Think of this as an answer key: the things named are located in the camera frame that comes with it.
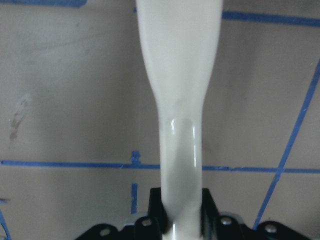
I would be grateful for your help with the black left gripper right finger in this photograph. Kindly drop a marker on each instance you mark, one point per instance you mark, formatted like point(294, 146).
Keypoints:
point(209, 213)

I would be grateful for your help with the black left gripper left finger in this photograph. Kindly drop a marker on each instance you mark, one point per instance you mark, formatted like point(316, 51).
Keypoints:
point(157, 212)

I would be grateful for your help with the white brush with dark bristles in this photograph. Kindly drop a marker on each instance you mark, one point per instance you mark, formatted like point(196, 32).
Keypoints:
point(179, 41)

